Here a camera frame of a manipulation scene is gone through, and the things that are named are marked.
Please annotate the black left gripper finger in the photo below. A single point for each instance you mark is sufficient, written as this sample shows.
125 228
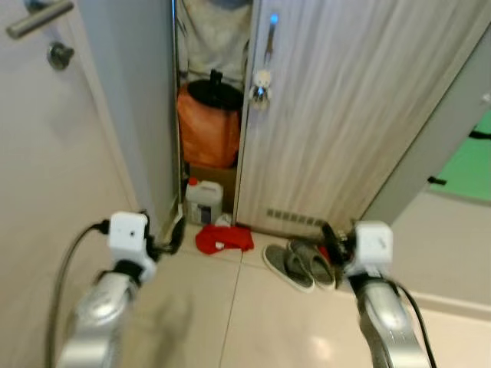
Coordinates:
179 232

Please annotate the round black lid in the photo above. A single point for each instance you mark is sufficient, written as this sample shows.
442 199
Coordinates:
215 93

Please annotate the grey hanging garment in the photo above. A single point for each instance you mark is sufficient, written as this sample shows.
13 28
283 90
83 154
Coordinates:
219 42

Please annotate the black tape strip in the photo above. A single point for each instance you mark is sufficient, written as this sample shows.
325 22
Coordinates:
480 135
436 181

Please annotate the round silver door lock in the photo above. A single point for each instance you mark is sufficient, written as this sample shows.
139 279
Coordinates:
60 55

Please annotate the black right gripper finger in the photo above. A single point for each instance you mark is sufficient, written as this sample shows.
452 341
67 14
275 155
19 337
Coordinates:
331 236

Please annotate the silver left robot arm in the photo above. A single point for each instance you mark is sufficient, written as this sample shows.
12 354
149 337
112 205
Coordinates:
100 314

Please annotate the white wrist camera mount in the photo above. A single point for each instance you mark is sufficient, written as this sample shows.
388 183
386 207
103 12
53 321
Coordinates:
126 234
372 245

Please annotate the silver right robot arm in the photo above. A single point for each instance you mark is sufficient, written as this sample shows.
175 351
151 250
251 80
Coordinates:
387 322

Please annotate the light woodgrain cabinet door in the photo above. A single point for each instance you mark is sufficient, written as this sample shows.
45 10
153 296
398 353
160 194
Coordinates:
345 115

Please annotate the red cloth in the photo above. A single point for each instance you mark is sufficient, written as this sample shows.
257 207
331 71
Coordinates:
222 239

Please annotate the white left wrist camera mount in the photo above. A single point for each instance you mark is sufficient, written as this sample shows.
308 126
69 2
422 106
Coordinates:
126 234

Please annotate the brown cardboard box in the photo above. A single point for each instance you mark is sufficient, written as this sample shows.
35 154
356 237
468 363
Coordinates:
222 178

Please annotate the white room door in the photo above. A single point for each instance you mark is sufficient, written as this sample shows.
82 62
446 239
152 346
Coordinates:
46 153

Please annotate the grey slipper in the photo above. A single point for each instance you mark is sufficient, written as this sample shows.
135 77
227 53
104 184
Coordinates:
314 259
288 268

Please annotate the orange bag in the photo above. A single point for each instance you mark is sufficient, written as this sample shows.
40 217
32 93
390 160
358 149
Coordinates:
207 134

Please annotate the green wall sheet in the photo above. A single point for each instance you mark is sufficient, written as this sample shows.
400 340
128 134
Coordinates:
472 165

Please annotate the grey cabinet side panel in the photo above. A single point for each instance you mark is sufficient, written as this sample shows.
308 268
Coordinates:
130 92

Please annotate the white canister with red cap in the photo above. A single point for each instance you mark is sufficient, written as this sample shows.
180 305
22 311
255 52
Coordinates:
203 205

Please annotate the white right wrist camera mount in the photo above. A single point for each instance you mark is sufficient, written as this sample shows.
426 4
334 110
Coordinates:
372 245

